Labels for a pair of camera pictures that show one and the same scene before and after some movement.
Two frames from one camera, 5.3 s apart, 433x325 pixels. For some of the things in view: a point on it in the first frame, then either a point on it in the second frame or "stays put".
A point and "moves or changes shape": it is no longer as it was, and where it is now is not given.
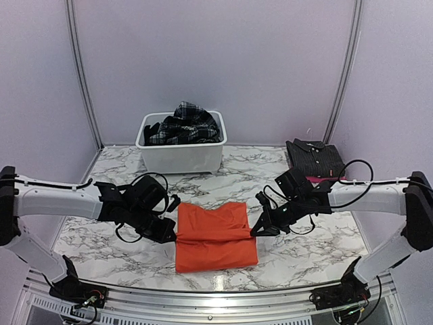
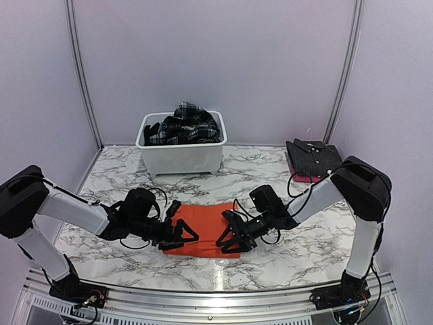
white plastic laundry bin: x=184 y=158 stays put
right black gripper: x=270 y=225 → x=247 y=240
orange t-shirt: x=214 y=238 moves or changes shape
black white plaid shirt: x=189 y=124 stays put
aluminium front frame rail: x=384 y=303 stays put
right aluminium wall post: x=356 y=31 stays put
